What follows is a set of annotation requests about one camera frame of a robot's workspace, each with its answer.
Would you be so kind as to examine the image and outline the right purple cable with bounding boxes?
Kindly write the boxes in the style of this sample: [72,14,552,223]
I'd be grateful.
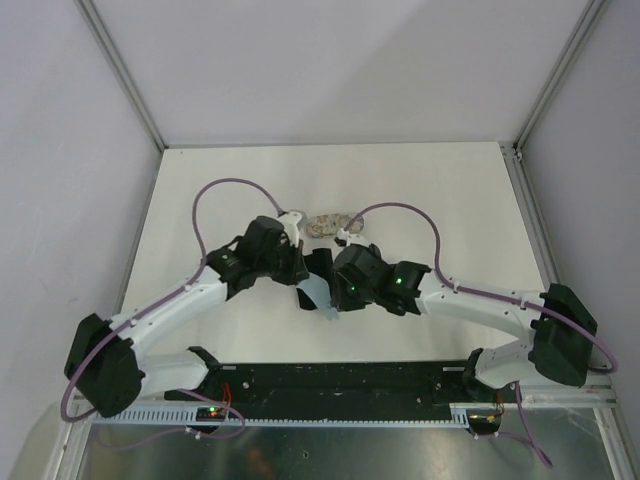
[342,202,619,469]

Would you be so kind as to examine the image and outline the left aluminium corner post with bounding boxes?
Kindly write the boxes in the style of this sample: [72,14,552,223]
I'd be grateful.
[74,0,167,153]

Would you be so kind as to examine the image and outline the blue cleaning cloth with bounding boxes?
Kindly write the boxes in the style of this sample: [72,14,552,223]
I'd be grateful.
[296,273,339,320]

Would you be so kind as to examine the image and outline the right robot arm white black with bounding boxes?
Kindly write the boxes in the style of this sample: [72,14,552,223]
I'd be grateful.
[331,244,597,401]

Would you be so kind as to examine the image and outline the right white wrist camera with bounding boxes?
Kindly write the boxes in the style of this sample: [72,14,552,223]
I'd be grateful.
[334,229,371,248]

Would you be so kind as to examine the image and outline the patterned glasses case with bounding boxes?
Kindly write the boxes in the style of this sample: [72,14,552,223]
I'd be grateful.
[304,213,365,239]

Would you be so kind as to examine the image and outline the white slotted cable duct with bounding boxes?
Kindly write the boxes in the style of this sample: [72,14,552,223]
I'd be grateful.
[93,404,497,428]

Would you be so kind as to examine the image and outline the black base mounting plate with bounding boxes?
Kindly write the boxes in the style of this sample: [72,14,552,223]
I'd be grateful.
[164,360,524,421]

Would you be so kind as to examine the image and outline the right aluminium corner post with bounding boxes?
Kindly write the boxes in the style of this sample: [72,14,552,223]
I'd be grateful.
[512,0,610,151]

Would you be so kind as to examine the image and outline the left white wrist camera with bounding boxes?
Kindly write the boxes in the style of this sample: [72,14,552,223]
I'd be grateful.
[277,210,305,248]

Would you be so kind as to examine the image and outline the aluminium corner post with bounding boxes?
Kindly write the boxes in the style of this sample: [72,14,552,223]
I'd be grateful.
[74,0,167,153]
[512,0,610,151]

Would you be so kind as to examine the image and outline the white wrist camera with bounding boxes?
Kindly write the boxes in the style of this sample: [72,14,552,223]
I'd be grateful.
[277,210,305,248]
[334,229,371,248]

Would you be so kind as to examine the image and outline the black rectangular glasses case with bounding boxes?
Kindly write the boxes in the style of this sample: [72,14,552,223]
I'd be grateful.
[304,248,334,292]

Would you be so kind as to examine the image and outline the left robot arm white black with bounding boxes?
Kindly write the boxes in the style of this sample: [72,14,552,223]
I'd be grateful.
[63,211,309,417]

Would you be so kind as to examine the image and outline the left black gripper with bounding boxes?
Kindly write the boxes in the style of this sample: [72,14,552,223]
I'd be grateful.
[255,235,308,285]

